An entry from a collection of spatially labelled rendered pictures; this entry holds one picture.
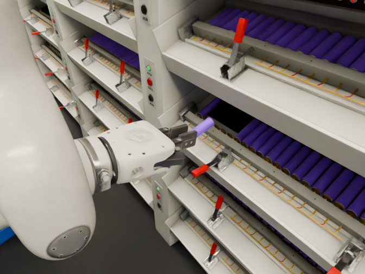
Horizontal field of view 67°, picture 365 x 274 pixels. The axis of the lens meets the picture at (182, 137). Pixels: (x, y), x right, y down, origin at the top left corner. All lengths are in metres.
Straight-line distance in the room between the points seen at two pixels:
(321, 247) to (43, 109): 0.44
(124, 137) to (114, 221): 0.75
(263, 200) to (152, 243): 0.63
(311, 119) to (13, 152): 0.34
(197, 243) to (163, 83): 0.53
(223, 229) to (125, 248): 0.47
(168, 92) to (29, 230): 0.44
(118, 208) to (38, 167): 0.94
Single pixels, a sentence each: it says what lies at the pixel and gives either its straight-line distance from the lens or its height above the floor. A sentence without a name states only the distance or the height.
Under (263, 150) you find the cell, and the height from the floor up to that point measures 0.56.
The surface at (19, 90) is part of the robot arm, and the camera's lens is 0.29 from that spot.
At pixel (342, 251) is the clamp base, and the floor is 0.54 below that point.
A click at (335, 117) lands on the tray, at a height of 0.72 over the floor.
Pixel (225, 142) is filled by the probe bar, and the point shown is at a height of 0.56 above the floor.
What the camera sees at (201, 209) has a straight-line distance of 0.76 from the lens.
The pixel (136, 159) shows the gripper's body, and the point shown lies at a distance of 0.40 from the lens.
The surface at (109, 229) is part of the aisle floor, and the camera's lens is 1.14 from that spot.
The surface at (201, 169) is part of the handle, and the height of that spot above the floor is 0.54.
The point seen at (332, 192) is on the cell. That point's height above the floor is 0.56.
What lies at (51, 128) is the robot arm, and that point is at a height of 0.77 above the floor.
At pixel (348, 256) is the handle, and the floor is 0.54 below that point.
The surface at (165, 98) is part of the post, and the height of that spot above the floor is 0.60.
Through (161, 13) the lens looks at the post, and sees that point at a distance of 0.58.
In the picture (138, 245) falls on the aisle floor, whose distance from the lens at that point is 1.08.
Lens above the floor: 0.91
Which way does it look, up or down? 37 degrees down
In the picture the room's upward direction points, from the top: straight up
